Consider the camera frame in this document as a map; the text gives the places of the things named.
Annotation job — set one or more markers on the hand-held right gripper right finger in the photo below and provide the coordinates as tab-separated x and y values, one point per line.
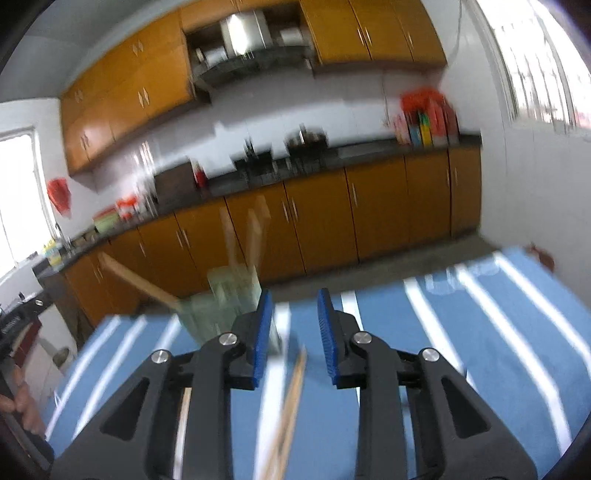
328	337

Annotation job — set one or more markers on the blue white striped tablecloth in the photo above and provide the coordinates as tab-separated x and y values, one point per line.
415	323

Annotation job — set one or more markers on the black kitchen countertop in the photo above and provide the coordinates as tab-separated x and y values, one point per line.
221	189

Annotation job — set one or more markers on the small red bottle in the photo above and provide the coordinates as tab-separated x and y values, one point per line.
200	175

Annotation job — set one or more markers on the wooden kitchen cabinets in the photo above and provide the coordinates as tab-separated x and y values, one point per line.
323	221
138	92

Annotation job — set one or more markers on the green basin with red rim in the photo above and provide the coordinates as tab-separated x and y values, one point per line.
106	221

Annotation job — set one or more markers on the wooden chopstick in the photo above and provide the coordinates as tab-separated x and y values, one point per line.
298	383
277	438
184	424
138	281

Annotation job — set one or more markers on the person's left hand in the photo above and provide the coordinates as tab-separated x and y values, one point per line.
30	406

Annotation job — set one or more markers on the cluster of condiment bottles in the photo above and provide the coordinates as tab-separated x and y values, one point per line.
427	117

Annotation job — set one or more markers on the dark red object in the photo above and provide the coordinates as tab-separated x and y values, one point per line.
542	257

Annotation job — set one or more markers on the green perforated utensil holder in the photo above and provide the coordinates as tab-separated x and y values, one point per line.
217	314

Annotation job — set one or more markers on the window with security bars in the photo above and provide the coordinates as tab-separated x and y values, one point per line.
545	60

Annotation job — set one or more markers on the dark pot with lid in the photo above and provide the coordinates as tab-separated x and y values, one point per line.
307	141

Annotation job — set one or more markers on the red white plastic bag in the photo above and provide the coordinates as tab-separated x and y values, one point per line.
127	205

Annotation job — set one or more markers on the dark wooden cutting board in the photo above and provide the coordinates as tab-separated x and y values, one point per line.
174	182

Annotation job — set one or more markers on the steel range hood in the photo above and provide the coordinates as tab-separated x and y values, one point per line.
249	41

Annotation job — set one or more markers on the red plastic bag on wall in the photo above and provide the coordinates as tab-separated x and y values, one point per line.
60	194

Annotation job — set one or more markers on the wooden upper kitchen cabinets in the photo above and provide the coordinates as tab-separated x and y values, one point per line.
138	92

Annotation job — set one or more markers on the wooden lower kitchen cabinets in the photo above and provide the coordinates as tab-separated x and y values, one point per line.
323	221

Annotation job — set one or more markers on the yellow detergent bottle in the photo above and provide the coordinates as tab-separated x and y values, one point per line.
51	254

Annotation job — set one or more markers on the window with sliding frame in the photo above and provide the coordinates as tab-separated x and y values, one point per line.
18	198

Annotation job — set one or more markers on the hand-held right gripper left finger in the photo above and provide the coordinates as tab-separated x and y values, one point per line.
261	332

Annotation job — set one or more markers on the black wok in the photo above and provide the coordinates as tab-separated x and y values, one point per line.
254	164

